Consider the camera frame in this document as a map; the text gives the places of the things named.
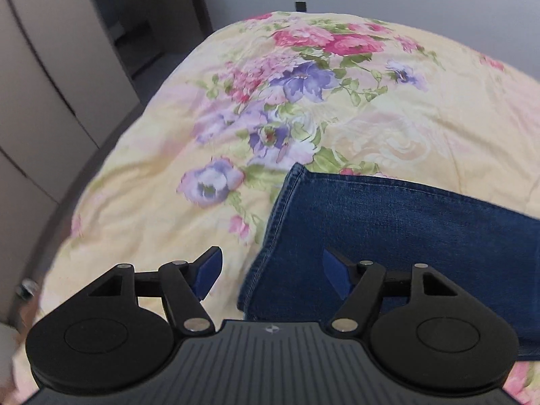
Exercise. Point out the small black object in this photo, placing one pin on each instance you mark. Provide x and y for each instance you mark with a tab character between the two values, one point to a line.
300	6

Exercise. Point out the blue denim pants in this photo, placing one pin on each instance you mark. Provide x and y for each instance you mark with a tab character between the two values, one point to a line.
400	228

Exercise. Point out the beige wardrobe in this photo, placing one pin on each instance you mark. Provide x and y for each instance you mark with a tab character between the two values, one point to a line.
42	93

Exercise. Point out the floral yellow bed sheet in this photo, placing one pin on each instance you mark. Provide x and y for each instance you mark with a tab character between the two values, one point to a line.
168	156

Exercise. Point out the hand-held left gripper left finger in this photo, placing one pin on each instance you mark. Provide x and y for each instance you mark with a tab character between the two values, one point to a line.
207	271

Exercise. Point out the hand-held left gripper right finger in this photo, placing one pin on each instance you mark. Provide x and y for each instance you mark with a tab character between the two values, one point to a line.
336	272

